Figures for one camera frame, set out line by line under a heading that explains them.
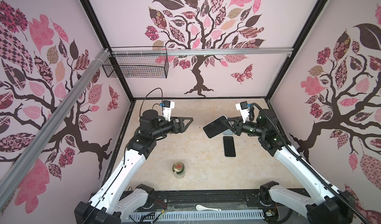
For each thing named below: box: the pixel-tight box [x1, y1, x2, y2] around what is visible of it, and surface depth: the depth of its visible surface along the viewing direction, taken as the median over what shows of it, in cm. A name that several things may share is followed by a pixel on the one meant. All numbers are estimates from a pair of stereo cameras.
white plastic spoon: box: [195, 204, 222, 212], surface depth 72 cm
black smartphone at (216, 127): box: [202, 114, 230, 139], surface depth 72 cm
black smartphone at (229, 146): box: [223, 136, 237, 158], surface depth 94 cm
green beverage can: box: [172, 161, 186, 179], surface depth 76 cm
